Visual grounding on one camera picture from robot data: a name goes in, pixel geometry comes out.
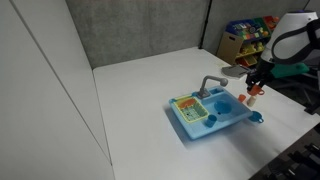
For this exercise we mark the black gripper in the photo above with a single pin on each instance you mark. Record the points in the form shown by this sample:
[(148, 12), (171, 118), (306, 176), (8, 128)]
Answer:
[(260, 72)]

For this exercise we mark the blue toy cup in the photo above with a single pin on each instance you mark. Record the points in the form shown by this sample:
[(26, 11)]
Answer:
[(210, 121)]

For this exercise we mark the small orange toy cup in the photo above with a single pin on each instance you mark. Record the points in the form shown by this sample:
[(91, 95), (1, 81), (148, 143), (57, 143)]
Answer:
[(241, 98)]

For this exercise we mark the blue toy mug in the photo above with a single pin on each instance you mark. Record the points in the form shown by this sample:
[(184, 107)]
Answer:
[(255, 117)]

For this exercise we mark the orange toy plate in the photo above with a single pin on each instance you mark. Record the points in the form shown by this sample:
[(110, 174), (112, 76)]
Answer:
[(185, 103)]

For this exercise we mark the cream toy bottle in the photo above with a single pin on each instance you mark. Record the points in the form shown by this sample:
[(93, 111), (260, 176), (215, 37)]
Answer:
[(251, 101)]

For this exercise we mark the wooden toy storage shelf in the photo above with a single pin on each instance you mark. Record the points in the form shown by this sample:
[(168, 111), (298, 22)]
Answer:
[(230, 46)]

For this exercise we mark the grey toy faucet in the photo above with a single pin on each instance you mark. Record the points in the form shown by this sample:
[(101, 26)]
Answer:
[(203, 88)]

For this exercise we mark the black office chair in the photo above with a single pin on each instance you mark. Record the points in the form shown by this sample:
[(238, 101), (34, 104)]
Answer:
[(313, 107)]

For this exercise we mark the yellow-green dish rack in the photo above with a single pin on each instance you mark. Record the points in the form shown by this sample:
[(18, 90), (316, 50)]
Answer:
[(196, 111)]

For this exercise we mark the light blue toy sink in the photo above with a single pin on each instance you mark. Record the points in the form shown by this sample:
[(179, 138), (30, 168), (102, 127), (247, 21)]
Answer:
[(200, 131)]

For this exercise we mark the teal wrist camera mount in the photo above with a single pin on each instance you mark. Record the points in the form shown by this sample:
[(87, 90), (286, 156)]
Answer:
[(290, 70)]

